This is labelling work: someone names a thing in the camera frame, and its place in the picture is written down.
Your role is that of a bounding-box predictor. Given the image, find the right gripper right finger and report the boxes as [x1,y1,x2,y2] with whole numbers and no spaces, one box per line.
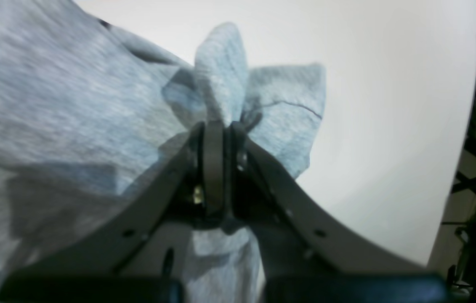
[223,122,448,303]

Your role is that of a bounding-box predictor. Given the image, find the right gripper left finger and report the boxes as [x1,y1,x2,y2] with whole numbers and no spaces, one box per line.
[0,122,223,303]

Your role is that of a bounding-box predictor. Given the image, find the grey T-shirt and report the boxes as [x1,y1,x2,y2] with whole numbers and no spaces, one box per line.
[0,0,326,284]

